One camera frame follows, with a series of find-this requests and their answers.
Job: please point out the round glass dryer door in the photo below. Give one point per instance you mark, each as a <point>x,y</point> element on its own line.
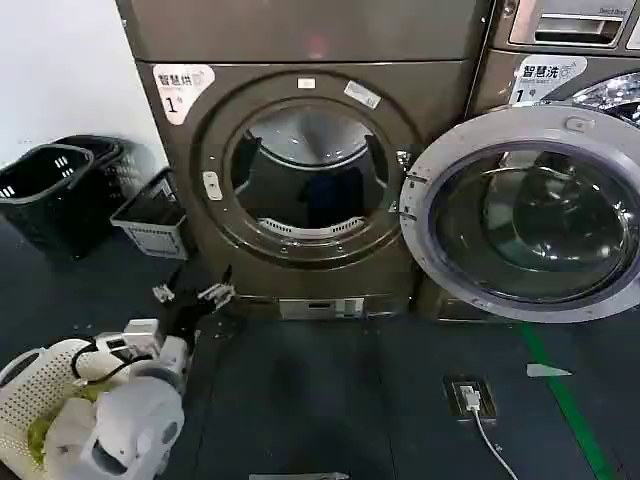
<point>525,220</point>

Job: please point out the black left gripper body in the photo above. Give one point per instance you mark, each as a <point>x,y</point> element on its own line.
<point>187,317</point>

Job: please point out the green cloth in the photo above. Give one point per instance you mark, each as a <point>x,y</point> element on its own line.
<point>42,432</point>

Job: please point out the grey washing machine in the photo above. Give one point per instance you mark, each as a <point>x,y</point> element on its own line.
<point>565,30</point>

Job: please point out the grey dryer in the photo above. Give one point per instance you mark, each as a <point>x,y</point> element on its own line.
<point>300,45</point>

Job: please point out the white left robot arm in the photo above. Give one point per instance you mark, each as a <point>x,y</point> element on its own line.
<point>142,405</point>

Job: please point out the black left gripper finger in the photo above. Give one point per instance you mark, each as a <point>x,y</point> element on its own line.
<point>218,293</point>
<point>164,293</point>

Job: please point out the small grey plastic basket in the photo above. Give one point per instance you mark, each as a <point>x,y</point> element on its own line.
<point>150,227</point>

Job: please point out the white perforated laundry basket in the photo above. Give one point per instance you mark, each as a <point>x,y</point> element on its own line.
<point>30,395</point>

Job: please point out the white cloth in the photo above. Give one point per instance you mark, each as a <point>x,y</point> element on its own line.
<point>70,425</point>

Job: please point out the black plastic laundry basket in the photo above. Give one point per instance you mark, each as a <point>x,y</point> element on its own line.
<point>47,205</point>
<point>122,160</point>

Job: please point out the white dryer number sticker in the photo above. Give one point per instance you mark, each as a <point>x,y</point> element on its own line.
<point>177,90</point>

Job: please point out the white washer number sticker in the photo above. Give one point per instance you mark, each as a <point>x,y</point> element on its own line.
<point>542,80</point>

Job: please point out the white floor marker scrap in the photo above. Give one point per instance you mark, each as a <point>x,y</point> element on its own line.
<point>545,371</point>

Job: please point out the white plug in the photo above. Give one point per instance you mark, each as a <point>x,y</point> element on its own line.
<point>471,398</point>

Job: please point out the metal floor socket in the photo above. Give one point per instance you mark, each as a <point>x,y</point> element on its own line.
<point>452,397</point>

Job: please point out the green floor tape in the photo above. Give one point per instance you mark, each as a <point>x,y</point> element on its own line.
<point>570,400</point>

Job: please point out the dark garment in drum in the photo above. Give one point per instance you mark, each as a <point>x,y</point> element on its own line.
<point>330,192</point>

